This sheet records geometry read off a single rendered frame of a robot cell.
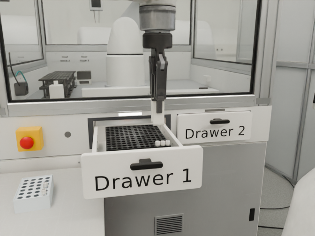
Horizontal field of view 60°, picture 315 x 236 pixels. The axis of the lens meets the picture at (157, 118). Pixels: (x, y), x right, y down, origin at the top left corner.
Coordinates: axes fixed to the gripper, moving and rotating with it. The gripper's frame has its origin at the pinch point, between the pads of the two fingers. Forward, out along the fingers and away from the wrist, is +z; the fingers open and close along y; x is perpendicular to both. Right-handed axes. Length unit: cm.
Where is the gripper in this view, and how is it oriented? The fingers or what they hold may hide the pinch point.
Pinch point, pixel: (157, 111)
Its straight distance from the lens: 73.2
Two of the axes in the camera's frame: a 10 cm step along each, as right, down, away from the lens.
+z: 0.0, 9.7, 2.5
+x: -9.8, 0.5, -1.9
